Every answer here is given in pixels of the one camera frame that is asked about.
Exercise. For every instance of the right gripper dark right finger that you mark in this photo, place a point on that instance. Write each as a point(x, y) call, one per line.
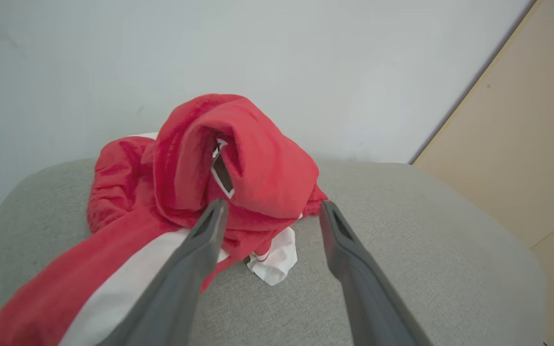
point(363, 288)

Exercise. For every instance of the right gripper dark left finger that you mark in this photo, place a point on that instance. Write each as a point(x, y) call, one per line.
point(181, 278)

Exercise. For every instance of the red and white garment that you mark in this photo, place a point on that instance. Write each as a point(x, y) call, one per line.
point(185, 163)

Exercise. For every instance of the grey fabric sofa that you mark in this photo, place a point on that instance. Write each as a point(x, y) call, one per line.
point(426, 240)

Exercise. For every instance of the beige wooden panel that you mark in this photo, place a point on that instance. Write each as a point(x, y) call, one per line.
point(522, 144)

